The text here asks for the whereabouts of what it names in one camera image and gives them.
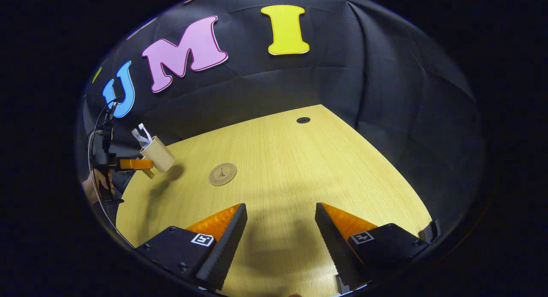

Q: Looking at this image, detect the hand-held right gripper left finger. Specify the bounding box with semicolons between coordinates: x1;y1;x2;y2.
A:
136;203;248;291

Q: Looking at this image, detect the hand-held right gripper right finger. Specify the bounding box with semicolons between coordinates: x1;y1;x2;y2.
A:
315;202;430;294

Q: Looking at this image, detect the beige cup with handle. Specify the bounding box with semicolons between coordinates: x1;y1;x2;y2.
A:
140;136;176;179

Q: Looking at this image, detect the round cork coaster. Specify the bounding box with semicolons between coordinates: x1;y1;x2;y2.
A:
208;163;238;187

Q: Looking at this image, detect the wooden desktop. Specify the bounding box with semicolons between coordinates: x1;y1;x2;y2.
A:
116;104;433;297

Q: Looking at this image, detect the black backdrop cloth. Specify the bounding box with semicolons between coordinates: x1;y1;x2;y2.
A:
79;0;486;229

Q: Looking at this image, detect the thin grey cable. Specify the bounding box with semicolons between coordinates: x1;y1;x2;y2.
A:
87;98;121;229

